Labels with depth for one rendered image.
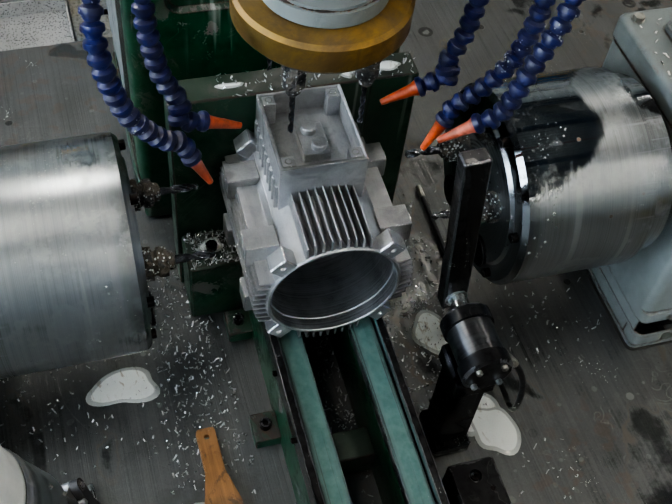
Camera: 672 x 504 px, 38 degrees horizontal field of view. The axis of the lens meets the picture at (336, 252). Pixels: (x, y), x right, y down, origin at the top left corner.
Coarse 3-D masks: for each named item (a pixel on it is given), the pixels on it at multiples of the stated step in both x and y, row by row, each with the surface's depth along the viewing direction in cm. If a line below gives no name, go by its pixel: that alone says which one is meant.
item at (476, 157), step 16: (464, 160) 93; (480, 160) 93; (464, 176) 94; (480, 176) 94; (464, 192) 96; (480, 192) 97; (464, 208) 98; (480, 208) 99; (448, 224) 102; (464, 224) 100; (480, 224) 101; (448, 240) 104; (464, 240) 103; (448, 256) 105; (464, 256) 105; (448, 272) 107; (464, 272) 108; (448, 288) 110; (464, 288) 111; (448, 304) 112
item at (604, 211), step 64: (448, 128) 126; (512, 128) 108; (576, 128) 110; (640, 128) 111; (448, 192) 128; (512, 192) 110; (576, 192) 109; (640, 192) 111; (512, 256) 113; (576, 256) 114
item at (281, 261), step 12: (252, 132) 115; (240, 144) 114; (252, 144) 114; (384, 240) 107; (396, 240) 107; (276, 252) 105; (288, 252) 105; (384, 252) 107; (396, 252) 108; (276, 264) 104; (288, 264) 104; (384, 312) 117; (276, 324) 113
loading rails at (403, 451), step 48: (240, 336) 130; (288, 336) 118; (336, 336) 128; (384, 336) 118; (288, 384) 113; (384, 384) 115; (288, 432) 115; (384, 432) 112; (336, 480) 107; (384, 480) 116; (432, 480) 107
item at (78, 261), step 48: (48, 144) 103; (96, 144) 102; (0, 192) 96; (48, 192) 97; (96, 192) 98; (144, 192) 110; (0, 240) 95; (48, 240) 96; (96, 240) 97; (0, 288) 95; (48, 288) 96; (96, 288) 97; (144, 288) 99; (0, 336) 97; (48, 336) 99; (96, 336) 101; (144, 336) 103
